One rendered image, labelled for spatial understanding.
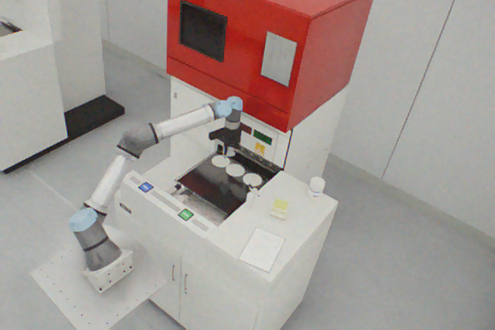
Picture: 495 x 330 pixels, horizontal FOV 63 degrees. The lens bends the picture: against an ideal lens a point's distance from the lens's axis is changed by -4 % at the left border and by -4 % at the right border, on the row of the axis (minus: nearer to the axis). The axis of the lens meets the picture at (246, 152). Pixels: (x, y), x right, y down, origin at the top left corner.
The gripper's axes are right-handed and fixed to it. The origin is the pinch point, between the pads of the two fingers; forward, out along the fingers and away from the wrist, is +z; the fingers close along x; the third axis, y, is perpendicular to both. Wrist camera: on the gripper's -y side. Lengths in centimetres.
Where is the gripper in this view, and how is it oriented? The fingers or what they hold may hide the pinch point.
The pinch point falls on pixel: (224, 156)
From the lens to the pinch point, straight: 223.5
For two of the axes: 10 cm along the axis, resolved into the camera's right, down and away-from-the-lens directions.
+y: 9.9, 0.6, 1.3
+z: -1.3, 7.8, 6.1
